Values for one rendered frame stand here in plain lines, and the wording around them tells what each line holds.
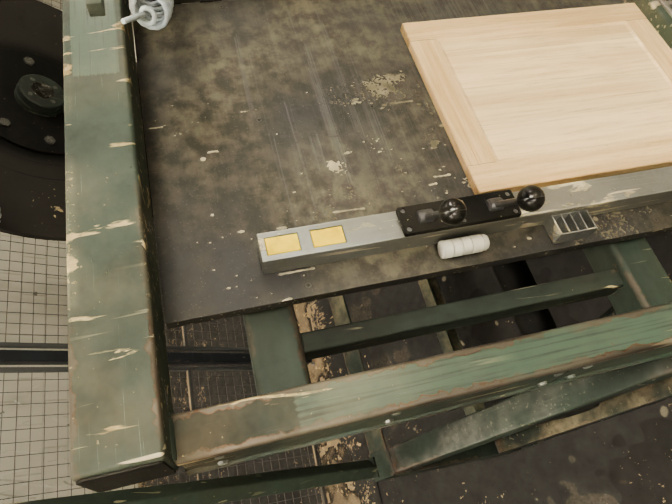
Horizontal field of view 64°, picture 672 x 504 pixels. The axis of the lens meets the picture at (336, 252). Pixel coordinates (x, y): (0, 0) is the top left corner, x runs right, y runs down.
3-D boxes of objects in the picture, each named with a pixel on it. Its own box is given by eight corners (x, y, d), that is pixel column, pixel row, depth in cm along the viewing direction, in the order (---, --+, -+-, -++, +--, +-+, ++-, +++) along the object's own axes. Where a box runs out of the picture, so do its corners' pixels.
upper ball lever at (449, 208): (435, 226, 85) (473, 222, 72) (412, 230, 84) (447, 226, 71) (431, 203, 85) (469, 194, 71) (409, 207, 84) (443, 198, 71)
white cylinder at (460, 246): (441, 262, 85) (486, 254, 87) (446, 253, 83) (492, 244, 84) (435, 246, 86) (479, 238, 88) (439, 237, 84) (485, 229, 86)
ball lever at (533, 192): (503, 215, 87) (552, 208, 74) (482, 218, 86) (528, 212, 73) (499, 192, 87) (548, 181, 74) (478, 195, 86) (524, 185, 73)
